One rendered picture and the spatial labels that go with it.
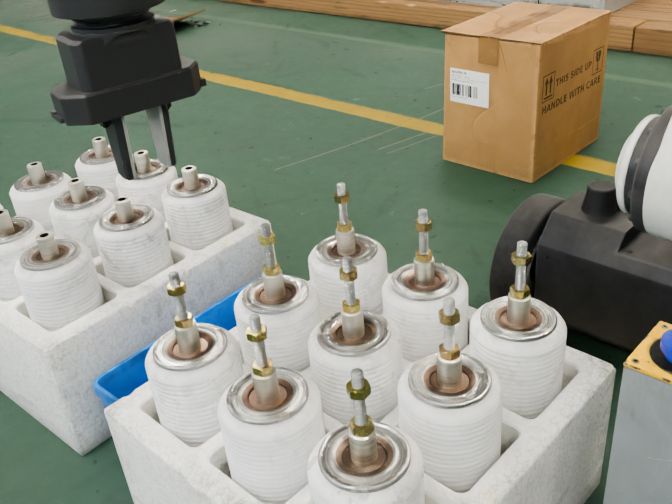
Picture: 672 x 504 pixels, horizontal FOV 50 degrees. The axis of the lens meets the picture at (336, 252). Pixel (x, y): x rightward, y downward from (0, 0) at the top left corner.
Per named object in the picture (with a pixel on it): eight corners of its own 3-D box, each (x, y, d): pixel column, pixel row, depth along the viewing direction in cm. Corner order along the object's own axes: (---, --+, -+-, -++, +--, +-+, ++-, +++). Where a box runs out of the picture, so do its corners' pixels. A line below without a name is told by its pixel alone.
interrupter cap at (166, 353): (195, 319, 78) (194, 314, 78) (243, 343, 74) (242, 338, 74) (138, 355, 74) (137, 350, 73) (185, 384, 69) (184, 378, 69)
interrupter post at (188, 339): (192, 339, 75) (186, 313, 74) (207, 347, 74) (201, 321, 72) (174, 351, 74) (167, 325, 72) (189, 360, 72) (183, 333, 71)
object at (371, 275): (392, 390, 92) (385, 270, 83) (318, 391, 93) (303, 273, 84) (392, 343, 101) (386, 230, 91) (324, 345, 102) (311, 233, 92)
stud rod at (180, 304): (190, 332, 74) (175, 269, 70) (194, 336, 73) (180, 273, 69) (181, 336, 73) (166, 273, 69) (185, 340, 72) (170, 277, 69)
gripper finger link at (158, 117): (171, 169, 63) (156, 101, 60) (156, 159, 65) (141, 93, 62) (188, 164, 64) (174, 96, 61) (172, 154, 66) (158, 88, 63)
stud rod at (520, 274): (524, 305, 73) (528, 240, 69) (522, 311, 72) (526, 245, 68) (514, 304, 73) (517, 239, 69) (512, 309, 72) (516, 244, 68)
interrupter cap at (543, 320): (558, 304, 75) (558, 298, 75) (555, 348, 69) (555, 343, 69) (484, 297, 77) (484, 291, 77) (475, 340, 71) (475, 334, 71)
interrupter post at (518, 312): (531, 315, 74) (532, 289, 72) (529, 329, 72) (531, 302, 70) (507, 313, 75) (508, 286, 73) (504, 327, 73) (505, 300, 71)
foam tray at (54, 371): (144, 251, 144) (123, 168, 135) (285, 315, 121) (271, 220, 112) (-48, 353, 119) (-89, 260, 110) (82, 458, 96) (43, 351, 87)
